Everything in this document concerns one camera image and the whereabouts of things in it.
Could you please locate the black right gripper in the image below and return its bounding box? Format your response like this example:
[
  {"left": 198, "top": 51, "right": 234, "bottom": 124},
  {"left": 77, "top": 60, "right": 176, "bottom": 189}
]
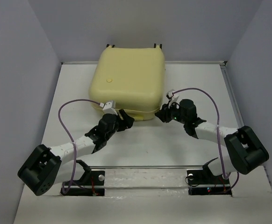
[{"left": 155, "top": 100, "right": 187, "bottom": 125}]

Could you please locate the yellow hard-shell suitcase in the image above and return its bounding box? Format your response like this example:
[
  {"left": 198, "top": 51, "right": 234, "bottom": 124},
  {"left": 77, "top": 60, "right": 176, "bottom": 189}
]
[{"left": 88, "top": 44, "right": 165, "bottom": 121}]

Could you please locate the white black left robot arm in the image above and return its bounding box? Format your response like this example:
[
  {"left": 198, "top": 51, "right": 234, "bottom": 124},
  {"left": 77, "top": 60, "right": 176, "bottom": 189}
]
[{"left": 17, "top": 109, "right": 135, "bottom": 196}]

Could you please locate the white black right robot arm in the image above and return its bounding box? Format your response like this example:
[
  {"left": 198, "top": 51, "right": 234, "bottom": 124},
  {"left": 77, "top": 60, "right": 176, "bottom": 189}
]
[{"left": 155, "top": 99, "right": 269, "bottom": 183}]

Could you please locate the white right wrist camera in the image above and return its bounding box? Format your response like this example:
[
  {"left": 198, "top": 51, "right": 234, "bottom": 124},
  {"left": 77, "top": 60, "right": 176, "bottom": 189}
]
[{"left": 166, "top": 89, "right": 179, "bottom": 108}]

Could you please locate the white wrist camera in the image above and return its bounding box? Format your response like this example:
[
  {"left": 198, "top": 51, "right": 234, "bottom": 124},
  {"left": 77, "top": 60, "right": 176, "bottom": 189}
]
[
  {"left": 99, "top": 100, "right": 118, "bottom": 115},
  {"left": 166, "top": 89, "right": 179, "bottom": 108}
]

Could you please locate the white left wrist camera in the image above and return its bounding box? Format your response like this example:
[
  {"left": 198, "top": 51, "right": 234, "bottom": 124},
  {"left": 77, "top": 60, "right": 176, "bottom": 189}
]
[{"left": 99, "top": 100, "right": 118, "bottom": 115}]

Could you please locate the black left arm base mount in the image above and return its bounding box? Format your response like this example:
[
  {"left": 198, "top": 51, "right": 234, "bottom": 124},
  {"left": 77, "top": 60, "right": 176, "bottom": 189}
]
[{"left": 60, "top": 170, "right": 105, "bottom": 196}]

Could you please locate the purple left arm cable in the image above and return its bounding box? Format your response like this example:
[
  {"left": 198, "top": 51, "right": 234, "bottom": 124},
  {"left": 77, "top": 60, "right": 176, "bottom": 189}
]
[{"left": 58, "top": 99, "right": 104, "bottom": 196}]

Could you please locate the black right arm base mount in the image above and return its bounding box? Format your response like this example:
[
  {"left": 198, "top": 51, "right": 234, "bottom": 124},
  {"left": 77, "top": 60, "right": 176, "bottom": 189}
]
[{"left": 185, "top": 169, "right": 232, "bottom": 196}]

